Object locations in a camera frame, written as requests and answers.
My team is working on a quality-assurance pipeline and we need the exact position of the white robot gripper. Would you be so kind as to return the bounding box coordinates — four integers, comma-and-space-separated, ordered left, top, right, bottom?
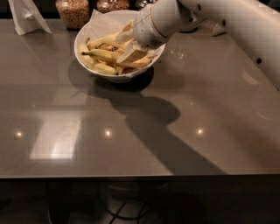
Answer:
115, 0, 194, 63

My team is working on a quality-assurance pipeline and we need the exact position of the left lower yellow banana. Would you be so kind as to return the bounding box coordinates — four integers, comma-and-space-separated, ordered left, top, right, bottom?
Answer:
78, 43, 117, 75

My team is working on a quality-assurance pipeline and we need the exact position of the white paper bowl liner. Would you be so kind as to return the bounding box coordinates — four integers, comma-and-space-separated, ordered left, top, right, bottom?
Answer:
83, 10, 137, 40

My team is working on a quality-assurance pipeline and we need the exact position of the left glass grain jar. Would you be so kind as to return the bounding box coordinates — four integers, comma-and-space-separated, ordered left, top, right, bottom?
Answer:
55, 0, 90, 30

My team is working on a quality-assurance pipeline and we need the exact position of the right white paper stand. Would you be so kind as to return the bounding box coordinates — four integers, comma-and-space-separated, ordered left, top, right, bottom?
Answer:
212, 24, 227, 37

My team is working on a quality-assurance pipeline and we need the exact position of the top yellow banana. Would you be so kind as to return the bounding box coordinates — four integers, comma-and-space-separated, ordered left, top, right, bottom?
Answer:
86, 32, 129, 50

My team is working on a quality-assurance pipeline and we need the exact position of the white paper stand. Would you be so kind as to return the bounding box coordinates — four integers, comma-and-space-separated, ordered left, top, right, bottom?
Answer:
212, 24, 227, 37
8, 0, 52, 35

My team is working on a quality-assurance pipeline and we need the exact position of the white ceramic bowl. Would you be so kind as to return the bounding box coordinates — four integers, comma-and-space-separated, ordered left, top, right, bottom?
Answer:
73, 10, 166, 84

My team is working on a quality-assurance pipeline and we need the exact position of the left white paper stand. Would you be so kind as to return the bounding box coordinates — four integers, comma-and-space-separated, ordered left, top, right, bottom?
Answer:
8, 0, 52, 35

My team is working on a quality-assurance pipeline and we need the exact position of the front long yellow banana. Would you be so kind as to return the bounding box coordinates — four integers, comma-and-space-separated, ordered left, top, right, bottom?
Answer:
81, 49, 151, 68

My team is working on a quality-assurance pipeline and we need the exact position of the glass grain jar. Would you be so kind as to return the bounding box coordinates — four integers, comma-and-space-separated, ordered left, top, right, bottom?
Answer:
135, 0, 157, 9
97, 0, 130, 13
55, 0, 90, 30

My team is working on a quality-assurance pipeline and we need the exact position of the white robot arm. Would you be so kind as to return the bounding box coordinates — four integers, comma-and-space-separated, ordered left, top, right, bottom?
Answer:
115, 0, 280, 87

